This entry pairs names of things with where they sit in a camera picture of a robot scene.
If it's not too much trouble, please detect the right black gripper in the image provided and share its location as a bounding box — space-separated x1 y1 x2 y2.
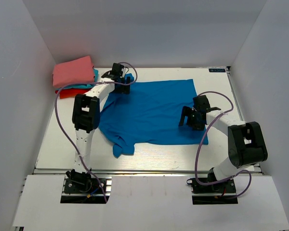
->
179 106 206 131

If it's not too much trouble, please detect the red folded t shirt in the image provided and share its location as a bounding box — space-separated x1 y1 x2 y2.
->
59 88 91 99

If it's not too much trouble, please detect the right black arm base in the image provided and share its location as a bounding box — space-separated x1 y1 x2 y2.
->
186 178 236 195

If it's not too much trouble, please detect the turquoise folded t shirt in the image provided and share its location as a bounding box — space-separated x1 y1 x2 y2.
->
53 68 98 89

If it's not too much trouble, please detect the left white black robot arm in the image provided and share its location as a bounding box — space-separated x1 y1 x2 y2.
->
72 62 133 176

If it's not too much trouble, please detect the purple cable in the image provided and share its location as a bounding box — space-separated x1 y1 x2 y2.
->
54 62 138 204
194 90 252 199

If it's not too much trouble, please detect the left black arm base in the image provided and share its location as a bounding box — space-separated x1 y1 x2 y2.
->
62 178 112 195

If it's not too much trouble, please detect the blue t shirt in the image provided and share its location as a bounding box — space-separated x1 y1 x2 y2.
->
99 79 209 158

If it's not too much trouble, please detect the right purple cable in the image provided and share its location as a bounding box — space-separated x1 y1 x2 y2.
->
194 90 252 199

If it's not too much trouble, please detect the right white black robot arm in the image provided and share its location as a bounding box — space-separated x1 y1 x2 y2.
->
179 93 268 192

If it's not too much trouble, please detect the blue label sticker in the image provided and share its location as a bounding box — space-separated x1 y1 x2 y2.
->
209 68 226 73

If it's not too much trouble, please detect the pink folded t shirt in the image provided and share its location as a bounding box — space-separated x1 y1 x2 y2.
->
53 56 95 89

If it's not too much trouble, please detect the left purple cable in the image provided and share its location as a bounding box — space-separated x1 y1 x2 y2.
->
54 62 138 204

